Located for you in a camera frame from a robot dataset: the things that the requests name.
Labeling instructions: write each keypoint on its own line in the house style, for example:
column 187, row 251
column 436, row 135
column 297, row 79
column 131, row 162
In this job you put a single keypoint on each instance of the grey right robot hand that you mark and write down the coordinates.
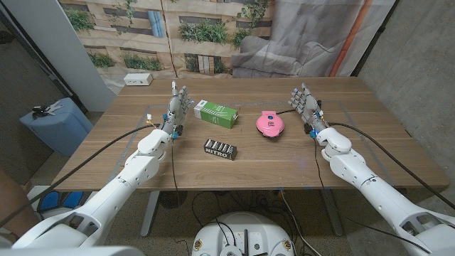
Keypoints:
column 308, row 106

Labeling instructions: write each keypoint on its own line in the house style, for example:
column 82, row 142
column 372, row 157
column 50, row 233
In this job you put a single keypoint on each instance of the white power strip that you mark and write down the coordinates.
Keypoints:
column 138, row 79

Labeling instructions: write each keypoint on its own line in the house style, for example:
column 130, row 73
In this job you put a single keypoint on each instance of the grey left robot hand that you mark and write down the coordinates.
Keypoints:
column 175, row 110

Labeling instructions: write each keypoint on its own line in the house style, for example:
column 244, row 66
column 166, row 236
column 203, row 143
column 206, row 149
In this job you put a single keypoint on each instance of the white robot torso base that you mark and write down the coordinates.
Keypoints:
column 243, row 234

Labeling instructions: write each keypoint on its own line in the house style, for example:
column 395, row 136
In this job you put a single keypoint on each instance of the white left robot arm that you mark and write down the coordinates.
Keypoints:
column 117, row 192

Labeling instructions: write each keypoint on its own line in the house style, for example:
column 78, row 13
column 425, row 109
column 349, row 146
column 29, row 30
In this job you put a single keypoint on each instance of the printed fabric backdrop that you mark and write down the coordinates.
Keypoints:
column 213, row 35

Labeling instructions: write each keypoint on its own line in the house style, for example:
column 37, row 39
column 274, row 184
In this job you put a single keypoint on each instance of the black round floor object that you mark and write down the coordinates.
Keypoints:
column 173, row 199

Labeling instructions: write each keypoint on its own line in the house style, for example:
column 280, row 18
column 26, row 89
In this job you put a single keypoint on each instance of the metal table leg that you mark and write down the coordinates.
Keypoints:
column 150, row 213
column 332, row 213

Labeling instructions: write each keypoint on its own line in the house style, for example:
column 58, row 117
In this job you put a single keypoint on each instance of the black golf ball packet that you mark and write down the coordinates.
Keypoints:
column 220, row 149

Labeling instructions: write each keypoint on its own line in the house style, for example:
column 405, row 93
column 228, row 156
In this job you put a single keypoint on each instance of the blue padded seat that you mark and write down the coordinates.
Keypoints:
column 60, row 200

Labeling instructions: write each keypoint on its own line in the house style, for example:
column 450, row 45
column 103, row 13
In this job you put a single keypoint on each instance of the pink mini sandwich press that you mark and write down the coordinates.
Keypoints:
column 269, row 124

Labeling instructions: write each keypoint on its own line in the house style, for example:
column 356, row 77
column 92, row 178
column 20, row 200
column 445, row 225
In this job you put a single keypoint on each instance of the black and grey tool bundle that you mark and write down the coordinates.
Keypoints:
column 44, row 109

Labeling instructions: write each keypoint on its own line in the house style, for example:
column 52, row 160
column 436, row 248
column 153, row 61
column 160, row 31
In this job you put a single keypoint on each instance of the green and white package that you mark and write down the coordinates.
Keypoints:
column 217, row 113

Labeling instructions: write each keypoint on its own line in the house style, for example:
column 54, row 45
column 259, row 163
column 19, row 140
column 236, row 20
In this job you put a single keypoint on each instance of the white wall panel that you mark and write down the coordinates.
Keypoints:
column 64, row 49

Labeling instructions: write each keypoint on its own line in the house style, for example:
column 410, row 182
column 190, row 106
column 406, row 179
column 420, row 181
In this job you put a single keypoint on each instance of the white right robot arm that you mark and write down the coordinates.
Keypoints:
column 377, row 192

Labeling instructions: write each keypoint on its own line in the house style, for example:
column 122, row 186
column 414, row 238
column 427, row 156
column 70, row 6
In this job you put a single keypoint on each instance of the blue storage bin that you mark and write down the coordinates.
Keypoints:
column 58, row 129

